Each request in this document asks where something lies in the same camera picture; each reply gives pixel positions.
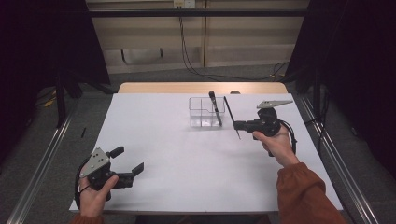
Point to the thin black makeup brush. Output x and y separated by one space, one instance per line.
230 115

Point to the white wall power outlet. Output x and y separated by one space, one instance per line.
184 3

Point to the person's left hand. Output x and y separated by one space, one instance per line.
95 196

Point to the black curtain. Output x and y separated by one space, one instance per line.
358 62
37 46

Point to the wooden table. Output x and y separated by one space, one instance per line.
162 87

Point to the black metal stand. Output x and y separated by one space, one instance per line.
60 102
317 90

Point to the clear plastic organizer box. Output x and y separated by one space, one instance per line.
202 113

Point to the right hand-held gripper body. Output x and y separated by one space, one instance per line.
266 119

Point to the thick black makeup brush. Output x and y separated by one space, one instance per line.
215 107

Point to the aluminium frame rail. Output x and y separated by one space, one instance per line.
351 180
40 174

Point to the white table mat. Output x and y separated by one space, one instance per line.
186 168

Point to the round brown table grommet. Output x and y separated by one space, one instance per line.
235 92

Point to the black horizontal frame bar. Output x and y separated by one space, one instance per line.
199 12

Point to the person's right hand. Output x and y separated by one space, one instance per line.
278 146

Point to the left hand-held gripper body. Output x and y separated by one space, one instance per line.
98 169

